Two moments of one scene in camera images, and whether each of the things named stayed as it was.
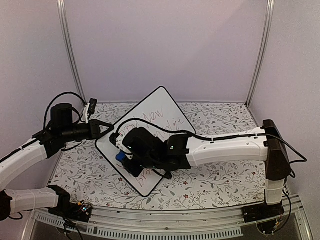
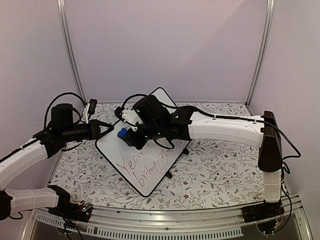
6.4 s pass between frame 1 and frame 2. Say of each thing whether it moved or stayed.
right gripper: moved
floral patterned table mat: stayed
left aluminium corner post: stayed
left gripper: stayed
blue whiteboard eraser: moved
